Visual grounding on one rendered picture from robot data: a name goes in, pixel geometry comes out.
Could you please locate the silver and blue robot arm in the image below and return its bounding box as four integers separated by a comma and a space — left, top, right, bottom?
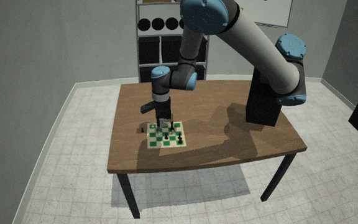
140, 0, 306, 114

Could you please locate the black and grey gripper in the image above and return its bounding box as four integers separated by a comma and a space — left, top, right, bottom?
154, 97, 171, 132

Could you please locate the green and cream chessboard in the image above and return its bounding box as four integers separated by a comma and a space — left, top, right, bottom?
147, 122, 186, 149

